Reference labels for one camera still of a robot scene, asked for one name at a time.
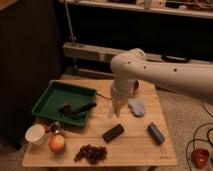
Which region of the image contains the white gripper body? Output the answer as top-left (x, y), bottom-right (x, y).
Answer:
top-left (111, 76), bottom-right (136, 117)

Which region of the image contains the yellow banana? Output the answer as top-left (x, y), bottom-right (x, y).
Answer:
top-left (107, 101), bottom-right (115, 118)

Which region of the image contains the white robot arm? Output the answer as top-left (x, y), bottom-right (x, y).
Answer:
top-left (110, 48), bottom-right (213, 116)

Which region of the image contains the small metal cup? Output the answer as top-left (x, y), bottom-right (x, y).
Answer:
top-left (50, 121), bottom-right (64, 134)

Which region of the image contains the white ceramic cup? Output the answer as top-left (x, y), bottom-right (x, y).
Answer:
top-left (25, 124), bottom-right (46, 145)

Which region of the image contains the purple bowl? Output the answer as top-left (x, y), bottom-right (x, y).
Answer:
top-left (133, 80), bottom-right (139, 91)

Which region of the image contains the thin dark twig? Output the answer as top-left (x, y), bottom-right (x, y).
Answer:
top-left (97, 93), bottom-right (111, 100)

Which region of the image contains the grey crumpled cloth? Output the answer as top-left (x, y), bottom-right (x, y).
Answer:
top-left (128, 99), bottom-right (145, 117)

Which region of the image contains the black rectangular block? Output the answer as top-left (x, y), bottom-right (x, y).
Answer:
top-left (103, 124), bottom-right (124, 143)

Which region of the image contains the blue grey sponge block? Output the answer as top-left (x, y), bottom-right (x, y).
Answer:
top-left (147, 123), bottom-right (165, 145)

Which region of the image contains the black brush in tray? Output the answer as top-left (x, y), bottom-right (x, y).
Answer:
top-left (58, 103), bottom-right (97, 117)

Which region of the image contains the green plastic tray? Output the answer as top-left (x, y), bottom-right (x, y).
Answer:
top-left (31, 81), bottom-right (96, 127)

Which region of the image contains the metal pole stand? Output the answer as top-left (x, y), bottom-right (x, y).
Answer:
top-left (64, 0), bottom-right (77, 45)

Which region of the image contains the bunch of dark grapes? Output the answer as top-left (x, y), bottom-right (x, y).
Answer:
top-left (74, 144), bottom-right (107, 165)

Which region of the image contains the red yellow apple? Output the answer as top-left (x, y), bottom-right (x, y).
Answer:
top-left (49, 134), bottom-right (65, 152)

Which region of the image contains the orange red bowl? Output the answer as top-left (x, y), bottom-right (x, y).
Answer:
top-left (191, 148), bottom-right (210, 169)

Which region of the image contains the wooden shelf with items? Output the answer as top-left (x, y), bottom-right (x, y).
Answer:
top-left (57, 0), bottom-right (213, 19)

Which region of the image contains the black handle on ledge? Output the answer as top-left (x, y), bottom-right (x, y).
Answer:
top-left (161, 55), bottom-right (190, 63)

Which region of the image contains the black cable on floor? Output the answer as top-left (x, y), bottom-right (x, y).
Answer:
top-left (184, 103), bottom-right (213, 171)

